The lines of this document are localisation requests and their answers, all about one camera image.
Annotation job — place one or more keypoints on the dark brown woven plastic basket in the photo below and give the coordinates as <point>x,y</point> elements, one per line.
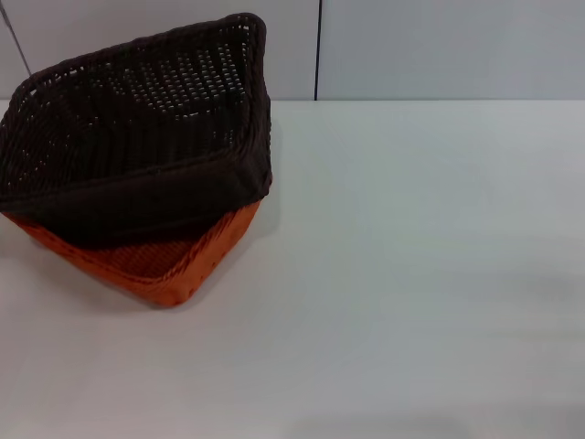
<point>137,137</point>

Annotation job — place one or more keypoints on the orange woven plastic basket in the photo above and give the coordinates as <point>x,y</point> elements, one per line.
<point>173,270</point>

